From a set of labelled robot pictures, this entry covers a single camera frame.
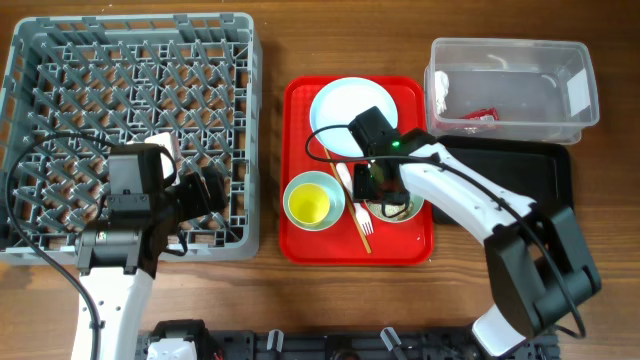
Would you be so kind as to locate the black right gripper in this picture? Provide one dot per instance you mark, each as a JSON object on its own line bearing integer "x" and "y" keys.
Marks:
{"x": 362, "y": 192}

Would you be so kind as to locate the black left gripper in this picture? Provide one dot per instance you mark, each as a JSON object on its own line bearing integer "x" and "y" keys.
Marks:
{"x": 199, "y": 203}

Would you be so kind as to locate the yellow plastic cup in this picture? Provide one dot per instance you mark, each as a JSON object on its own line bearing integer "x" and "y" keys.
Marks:
{"x": 309, "y": 204}

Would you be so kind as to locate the white napkin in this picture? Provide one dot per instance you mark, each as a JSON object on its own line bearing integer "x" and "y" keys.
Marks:
{"x": 441, "y": 89}

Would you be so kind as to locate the red sauce packet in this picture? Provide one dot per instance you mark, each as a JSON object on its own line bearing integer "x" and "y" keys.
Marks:
{"x": 483, "y": 118}

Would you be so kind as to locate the green bowl with rice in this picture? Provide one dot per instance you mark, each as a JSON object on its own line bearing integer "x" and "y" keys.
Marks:
{"x": 392, "y": 213}

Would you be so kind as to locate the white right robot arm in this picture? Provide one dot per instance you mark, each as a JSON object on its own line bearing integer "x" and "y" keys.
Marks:
{"x": 540, "y": 267}

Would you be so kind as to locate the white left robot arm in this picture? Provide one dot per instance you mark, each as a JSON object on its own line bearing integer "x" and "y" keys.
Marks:
{"x": 118, "y": 255}

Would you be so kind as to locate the grey plastic dishwasher rack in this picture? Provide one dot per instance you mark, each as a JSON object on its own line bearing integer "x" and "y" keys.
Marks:
{"x": 74, "y": 85}

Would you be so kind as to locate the wooden chopstick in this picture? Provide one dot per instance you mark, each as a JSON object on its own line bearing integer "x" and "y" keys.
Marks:
{"x": 352, "y": 211}

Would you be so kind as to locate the white plastic fork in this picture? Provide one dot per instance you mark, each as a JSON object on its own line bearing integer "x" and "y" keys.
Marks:
{"x": 362, "y": 216}

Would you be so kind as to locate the light blue bowl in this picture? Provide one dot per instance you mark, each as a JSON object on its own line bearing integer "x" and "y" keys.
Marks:
{"x": 330, "y": 185}

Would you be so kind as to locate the red plastic tray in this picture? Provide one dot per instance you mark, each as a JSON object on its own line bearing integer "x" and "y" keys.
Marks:
{"x": 402, "y": 244}

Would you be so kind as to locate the light blue plate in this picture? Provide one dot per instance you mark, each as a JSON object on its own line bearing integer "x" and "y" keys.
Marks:
{"x": 339, "y": 102}

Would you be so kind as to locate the black tray bin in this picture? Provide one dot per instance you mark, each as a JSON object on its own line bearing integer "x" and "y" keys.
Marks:
{"x": 541, "y": 171}

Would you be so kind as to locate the clear plastic bin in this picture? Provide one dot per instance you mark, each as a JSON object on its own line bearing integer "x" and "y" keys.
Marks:
{"x": 543, "y": 90}

